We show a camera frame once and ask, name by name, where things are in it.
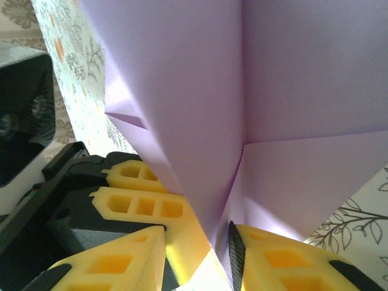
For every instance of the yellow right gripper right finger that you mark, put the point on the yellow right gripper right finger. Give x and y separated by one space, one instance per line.
288 266

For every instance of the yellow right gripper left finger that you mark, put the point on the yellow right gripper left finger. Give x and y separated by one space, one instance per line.
121 266

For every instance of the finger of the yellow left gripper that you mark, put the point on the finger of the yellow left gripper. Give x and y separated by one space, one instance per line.
133 177
182 236

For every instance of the lilac cloth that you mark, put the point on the lilac cloth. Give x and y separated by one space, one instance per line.
197 91

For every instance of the floral patterned table cover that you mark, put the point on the floral patterned table cover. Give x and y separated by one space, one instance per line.
75 60

